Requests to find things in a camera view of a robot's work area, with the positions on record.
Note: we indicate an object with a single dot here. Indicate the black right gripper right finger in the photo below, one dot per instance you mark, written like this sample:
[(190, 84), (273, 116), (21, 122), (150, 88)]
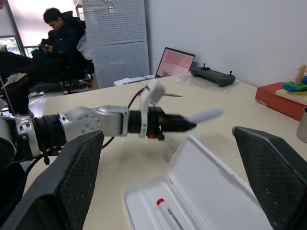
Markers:
[(278, 172)]

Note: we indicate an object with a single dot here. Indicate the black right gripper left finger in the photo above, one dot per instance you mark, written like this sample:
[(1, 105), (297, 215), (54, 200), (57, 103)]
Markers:
[(60, 187)]

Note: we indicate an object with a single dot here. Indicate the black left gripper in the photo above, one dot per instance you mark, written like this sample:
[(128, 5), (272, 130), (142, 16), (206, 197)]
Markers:
[(156, 122)]

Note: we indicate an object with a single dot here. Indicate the white marker with grey cap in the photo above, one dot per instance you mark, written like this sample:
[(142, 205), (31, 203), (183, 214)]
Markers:
[(208, 114)]

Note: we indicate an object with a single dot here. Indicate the white plastic pencil case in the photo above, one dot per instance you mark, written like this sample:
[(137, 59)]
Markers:
[(204, 179)]

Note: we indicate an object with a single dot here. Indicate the white marker with red cap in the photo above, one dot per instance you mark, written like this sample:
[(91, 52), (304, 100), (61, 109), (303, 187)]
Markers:
[(168, 212)]

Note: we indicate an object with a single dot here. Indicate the dark robot torso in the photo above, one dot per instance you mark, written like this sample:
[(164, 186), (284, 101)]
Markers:
[(9, 187)]

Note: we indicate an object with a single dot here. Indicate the dark grey handheld controller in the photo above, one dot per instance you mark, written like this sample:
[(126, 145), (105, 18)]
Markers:
[(211, 76)]

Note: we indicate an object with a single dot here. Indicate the open laptop with pink screen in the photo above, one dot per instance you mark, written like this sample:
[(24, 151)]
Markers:
[(176, 62)]

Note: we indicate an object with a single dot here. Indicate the red box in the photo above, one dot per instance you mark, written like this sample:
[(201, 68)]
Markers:
[(273, 100)]

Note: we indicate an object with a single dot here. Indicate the colourful stacking toy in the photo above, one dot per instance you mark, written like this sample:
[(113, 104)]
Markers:
[(293, 95)]

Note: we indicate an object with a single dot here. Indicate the blue toy block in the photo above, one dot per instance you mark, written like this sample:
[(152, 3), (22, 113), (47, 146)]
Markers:
[(291, 90)]

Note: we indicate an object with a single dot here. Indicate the green toy block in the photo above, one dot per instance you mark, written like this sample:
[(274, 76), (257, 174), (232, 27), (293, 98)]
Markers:
[(291, 84)]

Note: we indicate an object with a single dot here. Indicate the white perforated pegboard panel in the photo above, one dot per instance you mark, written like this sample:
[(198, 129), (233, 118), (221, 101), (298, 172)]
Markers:
[(120, 28)]

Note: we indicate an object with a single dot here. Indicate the clear plastic bag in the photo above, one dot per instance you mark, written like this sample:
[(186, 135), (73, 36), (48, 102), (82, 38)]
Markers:
[(85, 48)]

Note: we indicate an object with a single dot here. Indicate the black smartphone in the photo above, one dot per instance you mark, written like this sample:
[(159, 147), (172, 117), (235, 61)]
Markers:
[(45, 47)]

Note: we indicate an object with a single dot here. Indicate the seated person in black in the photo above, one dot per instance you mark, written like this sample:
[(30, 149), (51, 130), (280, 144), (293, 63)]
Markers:
[(64, 36)]

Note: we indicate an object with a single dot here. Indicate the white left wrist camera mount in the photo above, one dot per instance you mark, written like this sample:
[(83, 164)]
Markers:
[(156, 92)]

